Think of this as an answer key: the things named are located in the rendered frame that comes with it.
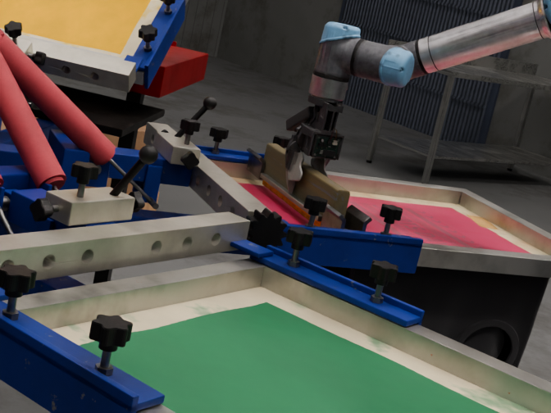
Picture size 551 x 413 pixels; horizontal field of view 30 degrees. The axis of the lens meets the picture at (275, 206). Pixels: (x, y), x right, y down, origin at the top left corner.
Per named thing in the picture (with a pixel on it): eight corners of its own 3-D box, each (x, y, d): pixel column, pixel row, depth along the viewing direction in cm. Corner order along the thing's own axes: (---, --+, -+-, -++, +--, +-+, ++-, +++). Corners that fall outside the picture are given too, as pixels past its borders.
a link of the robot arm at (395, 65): (424, 51, 206) (374, 38, 210) (407, 51, 196) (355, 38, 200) (414, 88, 208) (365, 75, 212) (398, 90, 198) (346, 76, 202)
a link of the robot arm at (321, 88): (307, 71, 209) (341, 77, 212) (302, 93, 210) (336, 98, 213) (321, 78, 202) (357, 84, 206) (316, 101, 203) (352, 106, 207)
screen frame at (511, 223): (462, 202, 267) (466, 188, 266) (607, 283, 215) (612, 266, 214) (179, 168, 235) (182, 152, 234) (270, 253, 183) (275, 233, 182)
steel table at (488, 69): (572, 192, 918) (604, 82, 894) (424, 187, 792) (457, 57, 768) (508, 169, 973) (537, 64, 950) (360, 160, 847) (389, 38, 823)
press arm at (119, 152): (180, 179, 207) (185, 155, 206) (188, 187, 202) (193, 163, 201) (97, 169, 200) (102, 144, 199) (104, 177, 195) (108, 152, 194)
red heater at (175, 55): (74, 54, 350) (79, 20, 347) (202, 83, 346) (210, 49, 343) (4, 67, 291) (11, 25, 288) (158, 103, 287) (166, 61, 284)
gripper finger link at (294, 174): (287, 197, 208) (303, 155, 207) (276, 188, 213) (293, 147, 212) (300, 201, 209) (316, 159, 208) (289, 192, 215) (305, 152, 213)
